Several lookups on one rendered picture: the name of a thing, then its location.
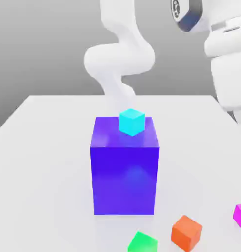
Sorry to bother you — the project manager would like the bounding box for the small cyan cube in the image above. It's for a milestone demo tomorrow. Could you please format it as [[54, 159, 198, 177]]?
[[118, 108, 146, 137]]

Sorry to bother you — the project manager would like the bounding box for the small orange cube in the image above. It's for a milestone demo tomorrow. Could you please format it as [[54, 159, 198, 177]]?
[[170, 215, 203, 252]]

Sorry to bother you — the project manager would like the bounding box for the large blue box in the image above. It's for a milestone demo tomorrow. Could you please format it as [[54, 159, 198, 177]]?
[[90, 116, 160, 216]]

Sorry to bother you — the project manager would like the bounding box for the small green cube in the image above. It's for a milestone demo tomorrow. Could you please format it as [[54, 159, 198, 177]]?
[[127, 231, 158, 252]]

